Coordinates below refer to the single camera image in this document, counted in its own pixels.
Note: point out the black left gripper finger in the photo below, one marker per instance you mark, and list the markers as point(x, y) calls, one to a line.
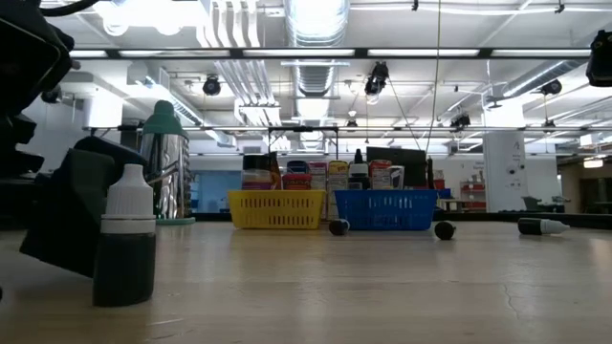
point(112, 150)
point(67, 215)

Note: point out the spice jar with purple label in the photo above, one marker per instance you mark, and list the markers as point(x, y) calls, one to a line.
point(255, 172)

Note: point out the orange taco seasoning packet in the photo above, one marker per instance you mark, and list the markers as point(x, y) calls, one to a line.
point(276, 172)

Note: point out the blue mini cereal box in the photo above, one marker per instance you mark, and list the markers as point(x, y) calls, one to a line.
point(297, 166)

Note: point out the red-lidded smoked paprika tin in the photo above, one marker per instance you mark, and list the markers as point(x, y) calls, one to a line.
point(296, 181)

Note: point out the pink mini cereal box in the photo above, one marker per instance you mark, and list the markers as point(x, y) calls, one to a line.
point(318, 176)

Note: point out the yellow mini cereal box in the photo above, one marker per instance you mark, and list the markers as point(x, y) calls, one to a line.
point(337, 176)

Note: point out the small black ball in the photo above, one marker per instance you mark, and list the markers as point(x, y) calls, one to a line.
point(444, 230)

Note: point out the red mini cereal box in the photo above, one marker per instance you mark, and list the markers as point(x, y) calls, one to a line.
point(380, 174)

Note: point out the white cylindrical column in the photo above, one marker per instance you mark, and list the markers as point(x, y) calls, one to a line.
point(504, 165)

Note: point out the yellow plastic basket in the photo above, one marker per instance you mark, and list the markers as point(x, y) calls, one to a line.
point(277, 210)

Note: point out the black background monitor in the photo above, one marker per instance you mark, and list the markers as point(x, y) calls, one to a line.
point(411, 165)

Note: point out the blue plastic basket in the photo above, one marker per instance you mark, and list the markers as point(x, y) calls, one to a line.
point(387, 210)

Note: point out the black aluminium table frame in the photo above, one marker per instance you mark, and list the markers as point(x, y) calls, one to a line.
point(593, 220)

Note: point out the silver ventilation duct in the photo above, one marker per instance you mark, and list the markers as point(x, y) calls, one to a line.
point(318, 21)

